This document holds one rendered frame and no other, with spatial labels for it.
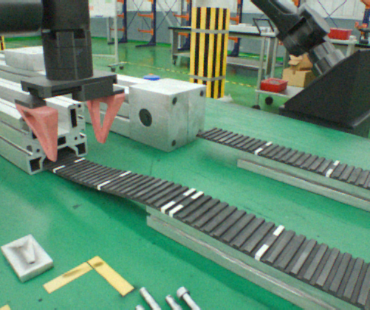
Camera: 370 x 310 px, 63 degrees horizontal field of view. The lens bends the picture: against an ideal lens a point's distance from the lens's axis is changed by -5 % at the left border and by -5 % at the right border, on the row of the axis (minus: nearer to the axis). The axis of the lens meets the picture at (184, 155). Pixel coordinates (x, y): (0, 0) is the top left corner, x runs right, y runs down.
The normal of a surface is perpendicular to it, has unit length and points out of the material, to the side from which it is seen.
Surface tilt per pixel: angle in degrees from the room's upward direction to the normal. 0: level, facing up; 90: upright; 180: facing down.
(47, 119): 111
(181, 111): 90
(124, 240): 0
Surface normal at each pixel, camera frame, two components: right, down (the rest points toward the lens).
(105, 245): 0.03, -0.91
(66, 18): 0.36, 0.40
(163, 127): -0.62, 0.30
